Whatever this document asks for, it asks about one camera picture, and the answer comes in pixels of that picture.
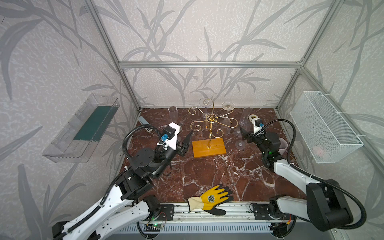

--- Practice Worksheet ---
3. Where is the green circuit board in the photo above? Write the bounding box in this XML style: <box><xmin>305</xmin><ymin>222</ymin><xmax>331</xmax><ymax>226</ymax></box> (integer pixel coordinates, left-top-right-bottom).
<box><xmin>144</xmin><ymin>223</ymin><xmax>166</xmax><ymax>232</ymax></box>

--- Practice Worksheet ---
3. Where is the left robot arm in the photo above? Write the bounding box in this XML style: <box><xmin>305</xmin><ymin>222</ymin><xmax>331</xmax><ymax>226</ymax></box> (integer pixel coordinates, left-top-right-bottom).
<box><xmin>52</xmin><ymin>123</ymin><xmax>194</xmax><ymax>240</ymax></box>

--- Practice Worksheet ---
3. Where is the gold wire wine glass rack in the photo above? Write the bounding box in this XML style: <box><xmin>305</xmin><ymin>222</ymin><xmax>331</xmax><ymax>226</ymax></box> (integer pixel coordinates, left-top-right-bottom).
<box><xmin>188</xmin><ymin>100</ymin><xmax>239</xmax><ymax>140</ymax></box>

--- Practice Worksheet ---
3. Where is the clear acrylic wall shelf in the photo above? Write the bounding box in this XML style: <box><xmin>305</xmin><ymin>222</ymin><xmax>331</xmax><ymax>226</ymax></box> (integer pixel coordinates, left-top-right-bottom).
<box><xmin>43</xmin><ymin>94</ymin><xmax>120</xmax><ymax>163</ymax></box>

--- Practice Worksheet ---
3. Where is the white tape roll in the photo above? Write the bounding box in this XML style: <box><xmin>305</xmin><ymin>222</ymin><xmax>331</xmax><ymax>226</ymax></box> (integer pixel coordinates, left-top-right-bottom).
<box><xmin>248</xmin><ymin>114</ymin><xmax>259</xmax><ymax>121</ymax></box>

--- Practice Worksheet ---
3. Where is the yellow black work glove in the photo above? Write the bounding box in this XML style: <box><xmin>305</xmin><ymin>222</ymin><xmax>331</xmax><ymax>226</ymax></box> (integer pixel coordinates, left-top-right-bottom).
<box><xmin>187</xmin><ymin>184</ymin><xmax>234</xmax><ymax>216</ymax></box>

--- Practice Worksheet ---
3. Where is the aluminium front rail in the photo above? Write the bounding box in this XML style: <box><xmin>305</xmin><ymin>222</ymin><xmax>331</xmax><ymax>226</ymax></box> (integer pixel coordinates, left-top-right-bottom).
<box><xmin>155</xmin><ymin>196</ymin><xmax>311</xmax><ymax>223</ymax></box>

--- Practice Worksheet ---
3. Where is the pink item in basket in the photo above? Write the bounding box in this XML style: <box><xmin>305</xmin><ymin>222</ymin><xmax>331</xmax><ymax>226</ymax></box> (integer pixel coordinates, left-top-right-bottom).
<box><xmin>312</xmin><ymin>145</ymin><xmax>329</xmax><ymax>159</ymax></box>

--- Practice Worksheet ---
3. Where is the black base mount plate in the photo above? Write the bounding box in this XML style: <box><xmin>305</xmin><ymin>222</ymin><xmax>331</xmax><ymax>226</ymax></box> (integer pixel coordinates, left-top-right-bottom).
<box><xmin>156</xmin><ymin>204</ymin><xmax>175</xmax><ymax>221</ymax></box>
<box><xmin>250</xmin><ymin>203</ymin><xmax>272</xmax><ymax>221</ymax></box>

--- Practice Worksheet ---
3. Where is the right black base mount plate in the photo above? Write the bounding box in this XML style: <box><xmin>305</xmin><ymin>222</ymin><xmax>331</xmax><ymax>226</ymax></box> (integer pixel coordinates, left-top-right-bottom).
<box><xmin>250</xmin><ymin>203</ymin><xmax>272</xmax><ymax>221</ymax></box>

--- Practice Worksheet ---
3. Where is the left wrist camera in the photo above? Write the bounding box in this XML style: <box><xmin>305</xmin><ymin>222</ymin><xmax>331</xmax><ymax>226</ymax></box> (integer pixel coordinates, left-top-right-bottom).
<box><xmin>157</xmin><ymin>122</ymin><xmax>180</xmax><ymax>151</ymax></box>

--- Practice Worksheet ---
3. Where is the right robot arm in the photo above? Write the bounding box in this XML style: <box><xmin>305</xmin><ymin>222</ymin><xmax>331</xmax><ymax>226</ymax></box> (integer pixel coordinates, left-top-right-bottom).
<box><xmin>241</xmin><ymin>115</ymin><xmax>367</xmax><ymax>232</ymax></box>

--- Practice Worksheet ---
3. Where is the yellow wooden rack base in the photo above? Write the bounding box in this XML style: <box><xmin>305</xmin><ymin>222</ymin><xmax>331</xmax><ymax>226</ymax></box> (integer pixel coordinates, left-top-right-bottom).
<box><xmin>192</xmin><ymin>138</ymin><xmax>227</xmax><ymax>158</ymax></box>

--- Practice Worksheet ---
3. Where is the white wire mesh basket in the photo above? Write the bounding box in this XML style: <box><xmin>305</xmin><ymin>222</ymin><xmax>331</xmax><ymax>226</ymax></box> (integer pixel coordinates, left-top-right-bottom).
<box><xmin>290</xmin><ymin>91</ymin><xmax>364</xmax><ymax>164</ymax></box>

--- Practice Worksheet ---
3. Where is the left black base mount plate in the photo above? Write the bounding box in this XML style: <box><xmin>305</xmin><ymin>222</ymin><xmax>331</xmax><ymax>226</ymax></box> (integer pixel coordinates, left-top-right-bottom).
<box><xmin>156</xmin><ymin>204</ymin><xmax>175</xmax><ymax>221</ymax></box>

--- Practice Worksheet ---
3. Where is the grey remote control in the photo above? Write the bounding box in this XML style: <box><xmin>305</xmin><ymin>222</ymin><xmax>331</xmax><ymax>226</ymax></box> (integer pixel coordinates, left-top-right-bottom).
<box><xmin>138</xmin><ymin>116</ymin><xmax>153</xmax><ymax>133</ymax></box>

